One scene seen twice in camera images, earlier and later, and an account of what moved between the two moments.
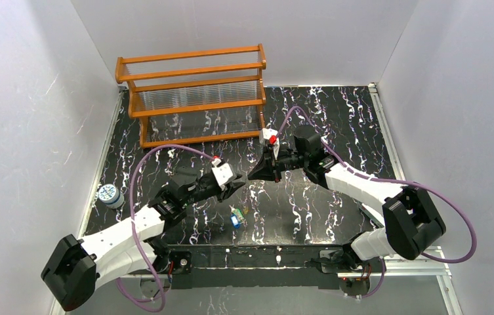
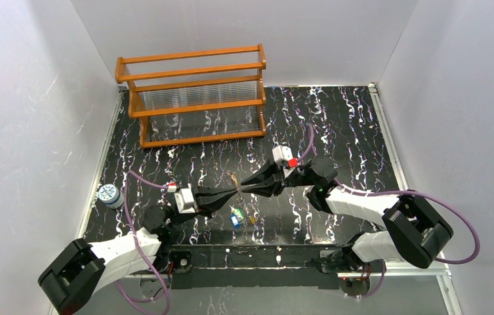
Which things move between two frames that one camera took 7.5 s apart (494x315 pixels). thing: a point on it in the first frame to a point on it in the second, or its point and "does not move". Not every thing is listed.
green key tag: x=239 y=214 does not move
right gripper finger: x=266 y=170 does not move
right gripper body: x=275 y=163 to x=279 y=179
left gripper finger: x=233 y=184 to x=210 y=193
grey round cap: x=109 y=194 does not move
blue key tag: x=235 y=221 does not move
